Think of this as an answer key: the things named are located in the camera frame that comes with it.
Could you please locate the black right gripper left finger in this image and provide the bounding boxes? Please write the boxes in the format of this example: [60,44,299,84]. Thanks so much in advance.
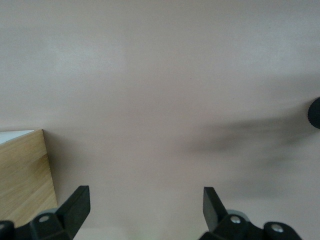
[0,185,91,240]

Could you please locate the wooden drawer cabinet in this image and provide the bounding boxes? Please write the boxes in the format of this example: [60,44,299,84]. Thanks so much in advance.
[0,128,59,227]

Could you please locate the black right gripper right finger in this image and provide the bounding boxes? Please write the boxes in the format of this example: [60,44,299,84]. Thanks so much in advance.
[198,186,301,240]

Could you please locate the black cylindrical object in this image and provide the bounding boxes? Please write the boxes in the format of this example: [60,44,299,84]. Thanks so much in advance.
[306,96,320,130]

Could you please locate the brown paper table cover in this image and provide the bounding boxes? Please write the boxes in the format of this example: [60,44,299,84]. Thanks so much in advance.
[0,0,320,240]

